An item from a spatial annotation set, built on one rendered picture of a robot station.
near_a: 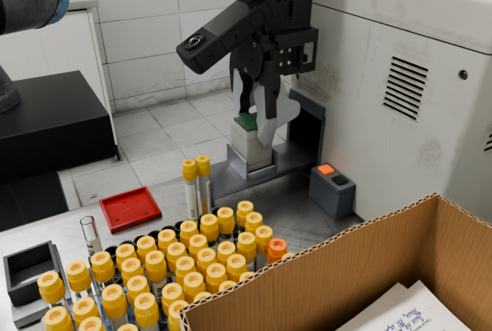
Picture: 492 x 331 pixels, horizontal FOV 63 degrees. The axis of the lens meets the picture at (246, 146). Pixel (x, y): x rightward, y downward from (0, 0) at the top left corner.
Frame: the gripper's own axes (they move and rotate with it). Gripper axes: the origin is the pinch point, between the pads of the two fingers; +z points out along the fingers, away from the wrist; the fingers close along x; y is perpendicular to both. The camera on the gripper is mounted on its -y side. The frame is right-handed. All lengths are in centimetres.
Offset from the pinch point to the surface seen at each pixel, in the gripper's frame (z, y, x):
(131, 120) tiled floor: 98, 26, 203
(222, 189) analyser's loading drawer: 5.6, -6.0, -2.8
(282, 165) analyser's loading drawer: 5.6, 4.1, -2.2
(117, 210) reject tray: 9.4, -18.5, 4.5
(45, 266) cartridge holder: 8.2, -28.1, -2.7
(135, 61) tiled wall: 64, 38, 220
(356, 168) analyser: 2.3, 9.1, -11.3
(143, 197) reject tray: 9.4, -14.6, 5.6
